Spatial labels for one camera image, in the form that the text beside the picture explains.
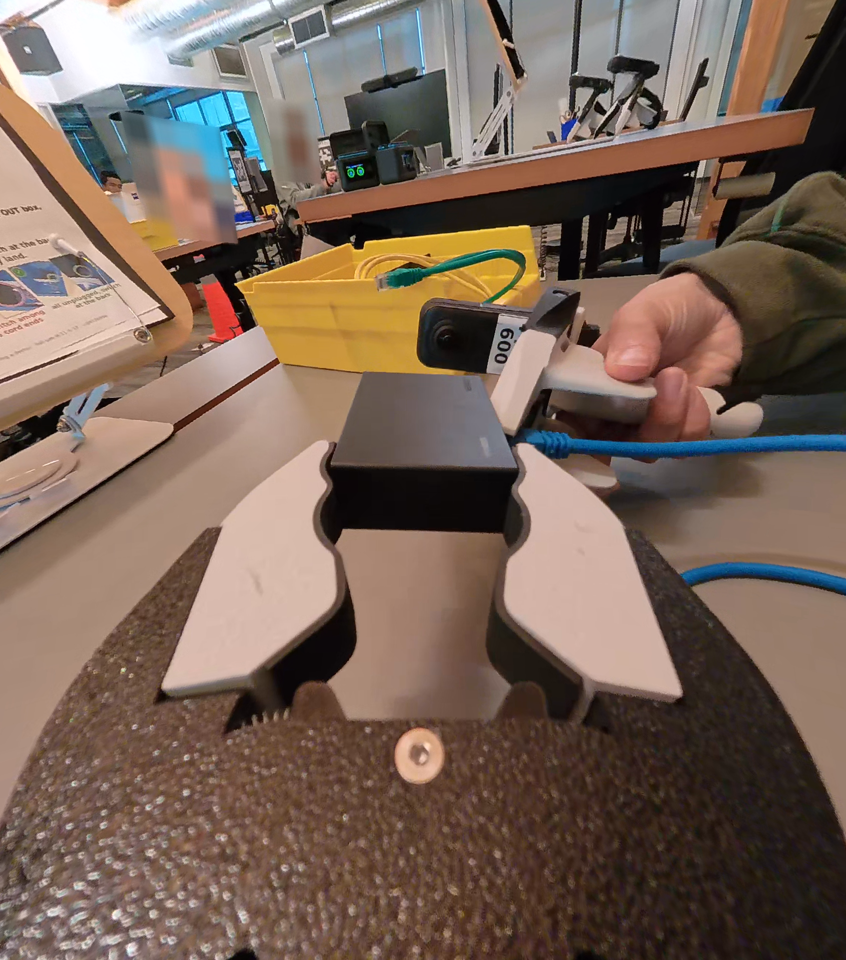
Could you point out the yellow plastic bin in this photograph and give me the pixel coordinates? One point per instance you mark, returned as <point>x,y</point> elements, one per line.
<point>303,322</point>

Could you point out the power station with green display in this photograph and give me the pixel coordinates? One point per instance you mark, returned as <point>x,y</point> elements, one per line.
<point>357,172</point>

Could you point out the silver ventilation duct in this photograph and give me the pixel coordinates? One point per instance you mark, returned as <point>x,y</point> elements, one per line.
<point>190,22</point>

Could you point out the ceiling vent grille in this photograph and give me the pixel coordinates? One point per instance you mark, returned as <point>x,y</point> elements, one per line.
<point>309,26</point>

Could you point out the instruction sheet on stand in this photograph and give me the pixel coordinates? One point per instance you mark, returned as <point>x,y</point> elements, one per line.
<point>55,397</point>

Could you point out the black ethernet switch box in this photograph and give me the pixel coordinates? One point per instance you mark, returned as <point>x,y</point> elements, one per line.
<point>423,450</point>

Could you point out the printed instruction sheets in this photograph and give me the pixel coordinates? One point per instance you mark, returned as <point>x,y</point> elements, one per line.
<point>18,285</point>

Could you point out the black monitor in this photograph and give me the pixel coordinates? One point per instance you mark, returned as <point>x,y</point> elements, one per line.
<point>408,109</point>

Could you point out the black power station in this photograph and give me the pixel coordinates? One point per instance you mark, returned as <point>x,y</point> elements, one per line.
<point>396,163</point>

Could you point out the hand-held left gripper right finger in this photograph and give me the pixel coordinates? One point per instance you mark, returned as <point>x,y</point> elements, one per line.
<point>588,592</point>

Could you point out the orange traffic cone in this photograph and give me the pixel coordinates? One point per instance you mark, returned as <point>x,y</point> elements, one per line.
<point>222,311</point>

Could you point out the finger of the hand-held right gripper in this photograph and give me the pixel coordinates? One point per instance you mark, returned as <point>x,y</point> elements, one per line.
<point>531,375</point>
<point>593,478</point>

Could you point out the long wooden top desk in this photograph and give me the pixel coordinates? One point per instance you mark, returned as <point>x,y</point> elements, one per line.
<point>543,172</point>

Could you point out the person's right hand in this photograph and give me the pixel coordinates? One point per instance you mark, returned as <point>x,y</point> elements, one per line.
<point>677,330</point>

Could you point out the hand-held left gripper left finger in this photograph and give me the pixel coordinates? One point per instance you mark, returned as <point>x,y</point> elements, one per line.
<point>258,585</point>

